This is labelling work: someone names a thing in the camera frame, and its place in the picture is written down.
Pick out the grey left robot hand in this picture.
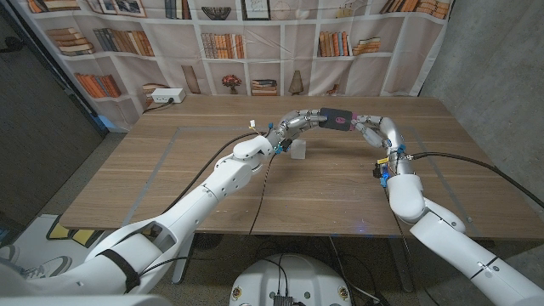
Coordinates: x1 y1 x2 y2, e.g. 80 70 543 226
267 109 329 150

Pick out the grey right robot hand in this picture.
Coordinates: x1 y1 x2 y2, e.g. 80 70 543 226
350 114 414 176

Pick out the black keycard holder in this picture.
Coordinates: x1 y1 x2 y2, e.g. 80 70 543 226
318 107 355 132

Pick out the pink keycard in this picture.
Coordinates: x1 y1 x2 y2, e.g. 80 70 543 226
334 113 359 133

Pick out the small white cube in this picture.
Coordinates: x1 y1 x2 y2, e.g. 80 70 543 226
290 139 308 161

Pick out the printed bookshelf backdrop cloth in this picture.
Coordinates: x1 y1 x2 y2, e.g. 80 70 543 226
12 0 456 133

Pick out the white power strip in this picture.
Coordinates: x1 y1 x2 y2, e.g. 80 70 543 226
150 87 187 105

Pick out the grey table leg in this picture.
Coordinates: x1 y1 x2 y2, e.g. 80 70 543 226
388 236 414 293

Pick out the white robot torso base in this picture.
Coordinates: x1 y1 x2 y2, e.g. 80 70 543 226
229 253 353 306

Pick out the white table leg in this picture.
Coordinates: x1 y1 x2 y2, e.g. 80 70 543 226
172 232 196 285

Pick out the blue plastic object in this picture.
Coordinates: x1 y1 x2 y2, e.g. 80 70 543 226
90 114 115 132

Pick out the yellow black floor mat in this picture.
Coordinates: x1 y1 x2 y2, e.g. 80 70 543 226
45 215 102 249

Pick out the black perforated partition panel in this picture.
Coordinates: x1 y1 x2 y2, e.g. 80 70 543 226
0 3 108 239

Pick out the white floor board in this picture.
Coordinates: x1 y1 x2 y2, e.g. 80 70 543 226
0 213 103 277

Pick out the grey white sneaker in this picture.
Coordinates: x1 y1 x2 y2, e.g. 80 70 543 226
23 254 73 281
0 244 20 267

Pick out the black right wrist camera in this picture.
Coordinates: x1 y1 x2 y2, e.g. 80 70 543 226
372 163 388 188

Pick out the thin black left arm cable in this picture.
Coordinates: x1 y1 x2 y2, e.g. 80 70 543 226
138 150 277 278

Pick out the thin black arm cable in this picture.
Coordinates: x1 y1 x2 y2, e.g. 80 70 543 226
382 184 427 306
138 150 277 278

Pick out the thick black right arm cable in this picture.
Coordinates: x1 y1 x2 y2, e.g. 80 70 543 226
401 151 544 210

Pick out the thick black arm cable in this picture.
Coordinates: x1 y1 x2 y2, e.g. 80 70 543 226
401 151 544 210
161 130 265 216

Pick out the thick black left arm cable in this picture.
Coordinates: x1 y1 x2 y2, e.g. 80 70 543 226
161 130 265 216

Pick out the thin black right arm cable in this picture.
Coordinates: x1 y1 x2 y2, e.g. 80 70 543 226
382 184 427 306

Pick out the black power strip cable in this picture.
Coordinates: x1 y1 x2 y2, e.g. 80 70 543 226
142 98 176 115

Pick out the black floor cable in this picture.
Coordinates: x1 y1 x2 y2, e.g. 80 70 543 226
329 235 383 305

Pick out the black cable on torso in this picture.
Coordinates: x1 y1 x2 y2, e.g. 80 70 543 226
259 253 291 297

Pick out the black bracket on partition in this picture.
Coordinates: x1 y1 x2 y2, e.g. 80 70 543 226
0 36 25 54

